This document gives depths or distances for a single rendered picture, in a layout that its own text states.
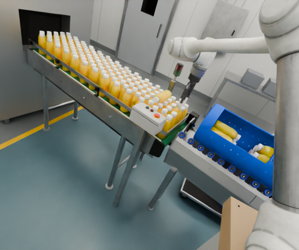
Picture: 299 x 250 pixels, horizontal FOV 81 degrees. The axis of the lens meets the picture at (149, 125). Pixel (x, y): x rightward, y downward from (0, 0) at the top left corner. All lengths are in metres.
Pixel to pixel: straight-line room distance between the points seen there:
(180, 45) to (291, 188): 0.75
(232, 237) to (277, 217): 0.27
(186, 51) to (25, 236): 1.67
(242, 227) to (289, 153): 0.40
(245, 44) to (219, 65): 3.57
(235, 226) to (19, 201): 1.64
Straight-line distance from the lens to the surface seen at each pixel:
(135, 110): 1.06
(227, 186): 1.29
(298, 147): 0.53
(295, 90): 0.54
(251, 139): 1.39
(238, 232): 0.81
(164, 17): 4.63
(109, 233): 1.77
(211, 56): 1.10
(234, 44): 0.89
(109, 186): 1.91
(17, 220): 1.84
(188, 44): 0.97
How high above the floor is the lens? 1.64
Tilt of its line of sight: 35 degrees down
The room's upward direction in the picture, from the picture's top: 21 degrees clockwise
